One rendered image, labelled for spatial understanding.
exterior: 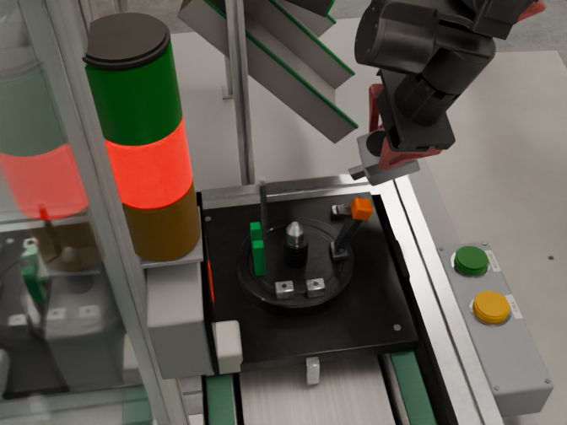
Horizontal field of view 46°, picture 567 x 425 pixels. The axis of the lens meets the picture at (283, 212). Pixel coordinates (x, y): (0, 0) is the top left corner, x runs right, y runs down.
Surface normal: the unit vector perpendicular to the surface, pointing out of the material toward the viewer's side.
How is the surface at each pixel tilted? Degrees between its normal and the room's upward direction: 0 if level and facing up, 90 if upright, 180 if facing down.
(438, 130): 25
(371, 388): 0
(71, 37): 90
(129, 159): 90
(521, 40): 1
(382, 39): 64
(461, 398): 0
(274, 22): 90
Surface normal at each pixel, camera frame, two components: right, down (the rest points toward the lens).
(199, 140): -0.02, -0.70
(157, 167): 0.42, 0.65
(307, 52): -0.04, 0.72
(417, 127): 0.31, -0.45
